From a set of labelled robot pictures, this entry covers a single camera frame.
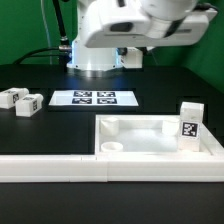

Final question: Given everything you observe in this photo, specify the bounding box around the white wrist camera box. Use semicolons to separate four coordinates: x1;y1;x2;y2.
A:
97;0;150;34

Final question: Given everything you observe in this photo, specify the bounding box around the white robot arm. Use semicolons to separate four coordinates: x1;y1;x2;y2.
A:
67;0;218;77

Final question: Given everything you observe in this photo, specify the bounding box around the white L-shaped fence wall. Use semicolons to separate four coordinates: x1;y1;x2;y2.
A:
0;153;224;182

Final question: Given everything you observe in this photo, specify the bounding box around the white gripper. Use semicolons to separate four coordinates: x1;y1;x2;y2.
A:
83;8;218;48

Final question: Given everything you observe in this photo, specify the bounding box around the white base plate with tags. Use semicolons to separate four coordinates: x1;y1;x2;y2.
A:
49;90;138;106

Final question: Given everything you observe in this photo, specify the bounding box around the white square tabletop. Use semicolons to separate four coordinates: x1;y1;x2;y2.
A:
95;115;224;156

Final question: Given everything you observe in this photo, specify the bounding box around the black cable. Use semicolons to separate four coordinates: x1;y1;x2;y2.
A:
13;0;73;66

